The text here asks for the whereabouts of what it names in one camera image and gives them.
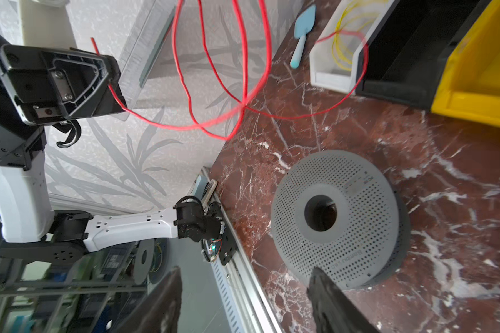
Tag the yellow plastic bin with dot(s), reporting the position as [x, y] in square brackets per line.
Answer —
[470, 84]

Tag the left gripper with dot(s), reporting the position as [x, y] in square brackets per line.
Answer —
[48, 86]

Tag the black plastic bin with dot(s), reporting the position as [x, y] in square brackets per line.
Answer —
[409, 49]

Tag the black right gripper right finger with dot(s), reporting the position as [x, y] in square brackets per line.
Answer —
[332, 310]

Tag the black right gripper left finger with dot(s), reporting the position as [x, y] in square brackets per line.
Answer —
[160, 310]

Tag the grey cable spool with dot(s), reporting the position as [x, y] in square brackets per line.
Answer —
[336, 211]

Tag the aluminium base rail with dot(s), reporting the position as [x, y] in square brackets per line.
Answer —
[238, 298]

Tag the white plastic bin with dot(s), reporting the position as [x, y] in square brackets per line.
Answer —
[336, 63]

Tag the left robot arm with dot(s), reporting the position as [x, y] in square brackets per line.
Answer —
[32, 230]

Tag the teal toy shovel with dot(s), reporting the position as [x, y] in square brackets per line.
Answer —
[302, 27]

